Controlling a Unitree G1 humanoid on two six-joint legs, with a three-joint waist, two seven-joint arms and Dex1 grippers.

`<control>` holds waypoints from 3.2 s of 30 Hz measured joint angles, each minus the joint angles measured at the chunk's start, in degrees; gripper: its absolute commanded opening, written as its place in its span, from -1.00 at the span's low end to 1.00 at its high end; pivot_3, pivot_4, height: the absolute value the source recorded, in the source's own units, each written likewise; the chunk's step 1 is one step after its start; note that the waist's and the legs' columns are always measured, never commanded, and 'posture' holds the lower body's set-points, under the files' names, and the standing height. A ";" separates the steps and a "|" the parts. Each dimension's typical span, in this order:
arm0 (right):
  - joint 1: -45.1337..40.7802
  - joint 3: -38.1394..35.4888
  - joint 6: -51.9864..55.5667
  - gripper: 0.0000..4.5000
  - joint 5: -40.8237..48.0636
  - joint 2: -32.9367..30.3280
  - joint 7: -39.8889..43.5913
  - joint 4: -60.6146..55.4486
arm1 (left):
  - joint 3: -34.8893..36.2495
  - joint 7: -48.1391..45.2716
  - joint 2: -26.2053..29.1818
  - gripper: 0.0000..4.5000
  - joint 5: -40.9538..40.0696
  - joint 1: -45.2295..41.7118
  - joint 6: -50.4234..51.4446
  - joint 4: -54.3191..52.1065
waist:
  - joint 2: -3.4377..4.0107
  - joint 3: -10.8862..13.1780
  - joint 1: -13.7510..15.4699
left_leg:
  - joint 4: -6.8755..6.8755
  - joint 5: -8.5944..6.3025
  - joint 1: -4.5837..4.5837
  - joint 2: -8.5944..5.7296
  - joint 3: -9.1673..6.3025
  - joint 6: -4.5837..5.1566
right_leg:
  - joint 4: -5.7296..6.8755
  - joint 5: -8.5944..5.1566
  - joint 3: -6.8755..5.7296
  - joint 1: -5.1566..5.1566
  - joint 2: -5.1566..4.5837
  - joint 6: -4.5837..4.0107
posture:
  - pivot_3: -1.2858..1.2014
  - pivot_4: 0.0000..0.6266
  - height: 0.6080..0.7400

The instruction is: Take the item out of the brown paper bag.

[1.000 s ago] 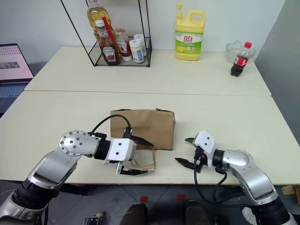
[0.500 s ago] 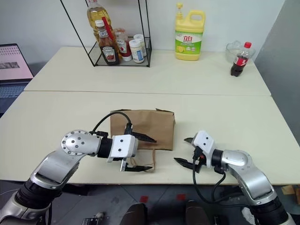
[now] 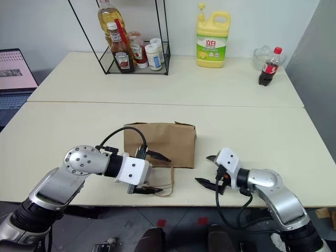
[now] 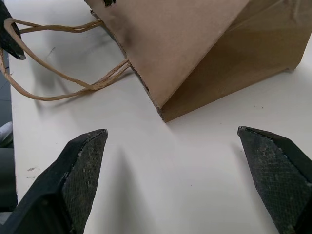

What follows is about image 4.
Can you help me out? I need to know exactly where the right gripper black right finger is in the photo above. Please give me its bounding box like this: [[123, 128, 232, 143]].
[[237, 125, 312, 234]]

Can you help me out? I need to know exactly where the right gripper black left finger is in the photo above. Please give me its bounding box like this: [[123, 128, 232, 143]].
[[0, 128, 109, 234]]

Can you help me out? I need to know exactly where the brown paper bag with handles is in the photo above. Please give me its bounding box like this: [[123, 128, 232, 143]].
[[0, 0, 312, 123]]

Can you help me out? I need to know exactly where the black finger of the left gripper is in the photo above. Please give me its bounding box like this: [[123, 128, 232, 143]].
[[0, 0, 27, 60]]

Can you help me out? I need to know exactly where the white shoe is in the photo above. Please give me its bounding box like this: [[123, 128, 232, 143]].
[[0, 121, 14, 148]]

